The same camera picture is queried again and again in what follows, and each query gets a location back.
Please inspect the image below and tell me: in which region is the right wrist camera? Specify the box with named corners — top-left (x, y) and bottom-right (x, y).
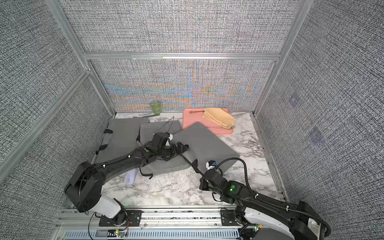
top-left (206, 161), bottom-right (217, 170)

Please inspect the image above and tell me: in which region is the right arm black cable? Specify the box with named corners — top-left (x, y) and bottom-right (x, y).
top-left (215, 157), bottom-right (332, 238)

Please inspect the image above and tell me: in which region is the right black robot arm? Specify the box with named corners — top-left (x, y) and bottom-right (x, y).
top-left (201, 169), bottom-right (332, 240)

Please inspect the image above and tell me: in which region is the pink laptop sleeve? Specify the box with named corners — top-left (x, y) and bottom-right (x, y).
top-left (183, 109), bottom-right (233, 135)

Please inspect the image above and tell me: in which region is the folded yellow cloth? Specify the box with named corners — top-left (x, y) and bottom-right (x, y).
top-left (203, 108), bottom-right (237, 130)

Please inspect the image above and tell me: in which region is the lilac computer mouse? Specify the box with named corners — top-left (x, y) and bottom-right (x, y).
top-left (124, 169), bottom-right (139, 187)

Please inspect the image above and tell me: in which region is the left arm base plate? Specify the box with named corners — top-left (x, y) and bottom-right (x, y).
top-left (99, 210), bottom-right (143, 227)

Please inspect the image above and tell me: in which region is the aluminium front rail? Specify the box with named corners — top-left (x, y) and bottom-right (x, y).
top-left (51, 206), bottom-right (273, 240)

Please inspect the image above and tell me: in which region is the green pen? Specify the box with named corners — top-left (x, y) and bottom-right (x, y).
top-left (132, 114), bottom-right (159, 118)

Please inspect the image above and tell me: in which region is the green glass cup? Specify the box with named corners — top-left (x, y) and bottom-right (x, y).
top-left (150, 101), bottom-right (162, 116)

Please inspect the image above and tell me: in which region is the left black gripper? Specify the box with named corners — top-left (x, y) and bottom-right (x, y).
top-left (156, 140), bottom-right (188, 161)

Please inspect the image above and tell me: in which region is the grey laptop bag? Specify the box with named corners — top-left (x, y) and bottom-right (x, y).
top-left (138, 120), bottom-right (189, 178)
top-left (172, 122), bottom-right (240, 173)
top-left (92, 118), bottom-right (150, 164)

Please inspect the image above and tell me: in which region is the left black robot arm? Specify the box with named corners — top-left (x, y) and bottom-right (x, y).
top-left (64, 132), bottom-right (189, 226)

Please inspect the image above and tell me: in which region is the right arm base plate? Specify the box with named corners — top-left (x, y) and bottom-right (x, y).
top-left (220, 208), bottom-right (240, 227)

